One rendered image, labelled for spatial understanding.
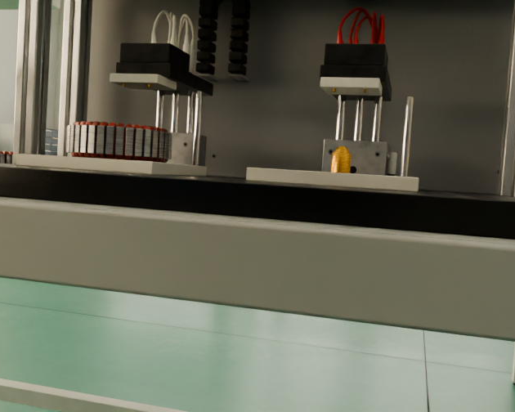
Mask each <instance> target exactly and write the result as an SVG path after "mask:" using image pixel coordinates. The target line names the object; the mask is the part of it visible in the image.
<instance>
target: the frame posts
mask: <svg viewBox="0 0 515 412"><path fill-rule="evenodd" d="M51 17H52V0H20V3H19V23H18V43H17V62H16V101H15V121H14V141H13V161H12V163H16V154H34V155H45V146H46V127H47V91H48V72H49V54H50V35H51ZM91 31H92V0H65V9H64V27H63V45H62V63H61V81H60V117H59V135H58V153H57V156H69V157H73V156H72V154H71V153H68V152H66V142H67V126H68V125H73V123H74V122H79V121H81V122H83V121H87V99H88V82H89V65H90V47H91ZM497 195H508V196H512V197H515V0H514V2H513V21H512V30H511V40H510V50H509V59H508V78H507V88H506V97H505V107H504V125H503V136H502V146H501V156H500V165H499V184H498V194H497Z"/></svg>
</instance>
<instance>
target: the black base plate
mask: <svg viewBox="0 0 515 412"><path fill-rule="evenodd" d="M0 196H3V197H13V198H23V199H42V200H52V201H62V202H72V203H82V204H101V205H111V206H121V207H131V208H150V209H160V210H170V211H180V212H190V213H209V214H219V215H229V216H239V217H258V218H268V219H278V220H288V221H298V222H317V223H327V224H337V225H347V226H366V227H377V228H387V229H397V230H407V231H426V232H436V233H446V234H456V235H475V236H485V237H495V238H505V239H515V197H512V196H508V195H487V194H474V193H461V192H449V191H436V190H418V191H417V192H413V191H401V190H377V189H365V188H352V187H340V186H316V185H303V184H291V183H279V182H266V181H247V180H246V178H237V177H212V176H206V177H197V176H178V175H158V174H143V173H130V172H107V171H94V170H82V169H69V168H45V167H33V166H20V165H16V164H15V163H0Z"/></svg>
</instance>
